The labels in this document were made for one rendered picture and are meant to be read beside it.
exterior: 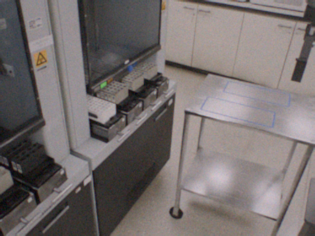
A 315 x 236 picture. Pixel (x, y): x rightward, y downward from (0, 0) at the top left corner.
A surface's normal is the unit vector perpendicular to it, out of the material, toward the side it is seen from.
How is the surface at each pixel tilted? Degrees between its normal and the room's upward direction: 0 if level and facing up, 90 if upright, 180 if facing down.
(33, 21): 90
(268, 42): 90
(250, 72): 90
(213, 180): 0
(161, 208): 0
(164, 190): 0
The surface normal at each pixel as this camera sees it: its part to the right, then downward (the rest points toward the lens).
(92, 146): 0.05, -0.83
